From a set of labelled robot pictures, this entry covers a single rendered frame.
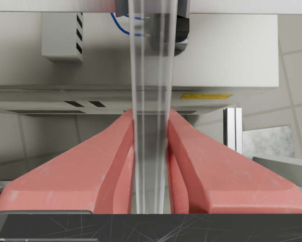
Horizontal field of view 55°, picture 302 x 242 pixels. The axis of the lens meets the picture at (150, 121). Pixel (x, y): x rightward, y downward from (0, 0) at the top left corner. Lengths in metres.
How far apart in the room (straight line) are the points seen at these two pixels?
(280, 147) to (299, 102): 0.19
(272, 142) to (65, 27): 0.89
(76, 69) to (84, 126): 0.63
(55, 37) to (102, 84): 0.09
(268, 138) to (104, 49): 0.81
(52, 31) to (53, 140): 0.72
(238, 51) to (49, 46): 0.29
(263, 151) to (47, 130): 0.80
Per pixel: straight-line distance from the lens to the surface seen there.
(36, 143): 1.14
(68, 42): 0.44
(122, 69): 0.47
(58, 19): 0.46
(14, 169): 1.18
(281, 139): 1.17
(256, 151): 1.14
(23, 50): 0.51
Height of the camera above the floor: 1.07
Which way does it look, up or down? 87 degrees down
